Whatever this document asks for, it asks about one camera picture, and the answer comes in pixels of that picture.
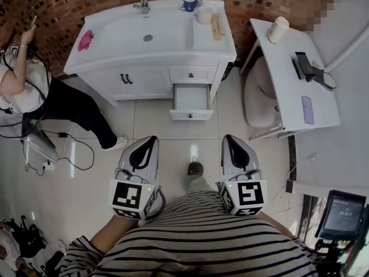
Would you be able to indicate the white vanity cabinet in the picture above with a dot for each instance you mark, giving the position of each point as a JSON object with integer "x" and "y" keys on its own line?
{"x": 144, "y": 82}

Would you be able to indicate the white table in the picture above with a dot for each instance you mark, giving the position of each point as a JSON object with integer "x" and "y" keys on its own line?
{"x": 288, "y": 76}

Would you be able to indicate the purple phone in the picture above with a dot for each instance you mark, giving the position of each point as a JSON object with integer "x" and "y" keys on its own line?
{"x": 308, "y": 110}

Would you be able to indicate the white cup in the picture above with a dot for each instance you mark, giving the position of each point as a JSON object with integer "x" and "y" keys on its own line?
{"x": 204, "y": 15}

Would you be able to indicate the round table mirror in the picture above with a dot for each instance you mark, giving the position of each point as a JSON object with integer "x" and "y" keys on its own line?
{"x": 327, "y": 81}

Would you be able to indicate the pink cloth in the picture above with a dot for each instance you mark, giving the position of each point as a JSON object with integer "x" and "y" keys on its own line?
{"x": 86, "y": 40}

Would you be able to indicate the cream lidded cup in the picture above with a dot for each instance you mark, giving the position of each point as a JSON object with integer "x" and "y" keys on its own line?
{"x": 276, "y": 30}

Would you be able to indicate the white ceramic sink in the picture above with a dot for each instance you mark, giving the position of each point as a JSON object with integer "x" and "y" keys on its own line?
{"x": 121, "y": 33}

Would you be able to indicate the person's left forearm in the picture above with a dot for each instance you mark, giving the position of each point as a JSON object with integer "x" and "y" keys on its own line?
{"x": 112, "y": 235}

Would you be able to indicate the black bags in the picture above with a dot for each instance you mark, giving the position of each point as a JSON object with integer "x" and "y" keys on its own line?
{"x": 29, "y": 241}

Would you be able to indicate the black camera rig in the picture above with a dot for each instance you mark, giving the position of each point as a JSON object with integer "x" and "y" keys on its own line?
{"x": 337, "y": 255}

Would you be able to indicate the white power strip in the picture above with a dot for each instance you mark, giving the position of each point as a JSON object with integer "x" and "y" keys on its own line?
{"x": 48, "y": 165}

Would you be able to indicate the beige chair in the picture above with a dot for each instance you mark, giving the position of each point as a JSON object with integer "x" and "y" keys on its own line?
{"x": 258, "y": 102}

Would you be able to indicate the white drawer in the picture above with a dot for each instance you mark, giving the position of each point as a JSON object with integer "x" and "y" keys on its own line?
{"x": 204, "y": 75}
{"x": 191, "y": 97}

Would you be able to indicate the person's right forearm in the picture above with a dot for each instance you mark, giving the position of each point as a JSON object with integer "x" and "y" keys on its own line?
{"x": 276, "y": 226}

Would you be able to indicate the metal sink drain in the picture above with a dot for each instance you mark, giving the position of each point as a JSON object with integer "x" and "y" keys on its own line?
{"x": 148, "y": 37}

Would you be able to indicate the person's striped shirt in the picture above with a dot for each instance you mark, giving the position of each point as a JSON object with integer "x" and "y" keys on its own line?
{"x": 196, "y": 241}

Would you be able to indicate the silver laptop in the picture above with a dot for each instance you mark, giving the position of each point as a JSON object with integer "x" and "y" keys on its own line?
{"x": 40, "y": 143}

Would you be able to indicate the person's grey trouser leg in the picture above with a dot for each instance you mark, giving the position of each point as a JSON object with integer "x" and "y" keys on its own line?
{"x": 197, "y": 185}

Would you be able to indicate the black power adapter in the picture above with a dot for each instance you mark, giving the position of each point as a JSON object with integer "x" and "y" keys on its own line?
{"x": 63, "y": 134}

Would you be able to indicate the person's brown shoe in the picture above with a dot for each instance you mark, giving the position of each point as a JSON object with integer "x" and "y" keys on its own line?
{"x": 196, "y": 169}

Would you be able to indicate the black waste bin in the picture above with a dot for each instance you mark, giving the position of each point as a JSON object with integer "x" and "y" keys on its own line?
{"x": 227, "y": 71}

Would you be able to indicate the wooden brush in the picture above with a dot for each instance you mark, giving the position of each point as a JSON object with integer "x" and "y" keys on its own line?
{"x": 217, "y": 27}

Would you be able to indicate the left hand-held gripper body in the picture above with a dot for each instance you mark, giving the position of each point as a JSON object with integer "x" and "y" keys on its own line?
{"x": 129, "y": 198}

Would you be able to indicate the black phone stand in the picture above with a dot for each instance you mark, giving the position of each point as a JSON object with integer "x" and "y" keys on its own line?
{"x": 304, "y": 63}

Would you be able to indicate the black monitor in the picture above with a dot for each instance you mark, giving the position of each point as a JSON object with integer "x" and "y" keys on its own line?
{"x": 341, "y": 215}

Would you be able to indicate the blue mug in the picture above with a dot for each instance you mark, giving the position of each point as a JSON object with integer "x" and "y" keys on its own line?
{"x": 189, "y": 4}

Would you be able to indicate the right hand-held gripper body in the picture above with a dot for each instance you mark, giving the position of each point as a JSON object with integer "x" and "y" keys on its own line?
{"x": 248, "y": 195}

